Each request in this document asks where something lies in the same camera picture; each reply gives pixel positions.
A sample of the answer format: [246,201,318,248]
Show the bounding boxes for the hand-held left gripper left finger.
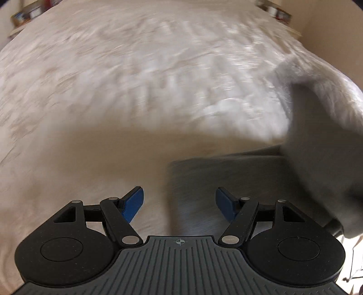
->
[53,186,145,247]

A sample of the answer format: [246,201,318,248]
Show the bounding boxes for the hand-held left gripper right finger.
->
[216,187,309,247]

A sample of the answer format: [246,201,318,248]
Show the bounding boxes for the grey pants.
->
[166,81,363,239]

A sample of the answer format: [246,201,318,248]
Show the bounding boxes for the white patterned bed blanket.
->
[0,0,363,285]

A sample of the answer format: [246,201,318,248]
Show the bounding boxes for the wooden shelf with items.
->
[8,0,61,40]
[255,0,303,38]

